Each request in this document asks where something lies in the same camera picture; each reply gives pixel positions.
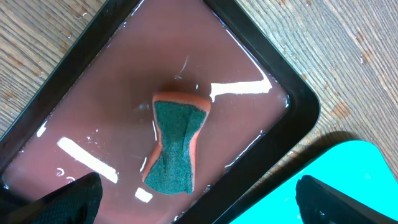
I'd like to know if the dark red water tray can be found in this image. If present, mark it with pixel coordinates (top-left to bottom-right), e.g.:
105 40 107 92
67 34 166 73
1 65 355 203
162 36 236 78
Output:
1 1 320 223

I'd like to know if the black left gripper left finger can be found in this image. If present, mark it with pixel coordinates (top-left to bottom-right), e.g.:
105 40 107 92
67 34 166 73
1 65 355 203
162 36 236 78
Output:
1 172 103 224

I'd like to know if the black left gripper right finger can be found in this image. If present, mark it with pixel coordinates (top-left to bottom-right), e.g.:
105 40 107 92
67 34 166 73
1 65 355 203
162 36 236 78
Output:
295 175 397 224

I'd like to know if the red black sponge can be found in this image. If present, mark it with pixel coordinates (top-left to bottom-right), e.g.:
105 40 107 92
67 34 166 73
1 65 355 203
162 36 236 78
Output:
142 92 211 195

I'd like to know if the blue plastic tray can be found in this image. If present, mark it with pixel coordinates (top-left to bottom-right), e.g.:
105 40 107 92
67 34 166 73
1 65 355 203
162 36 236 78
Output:
233 140 397 223

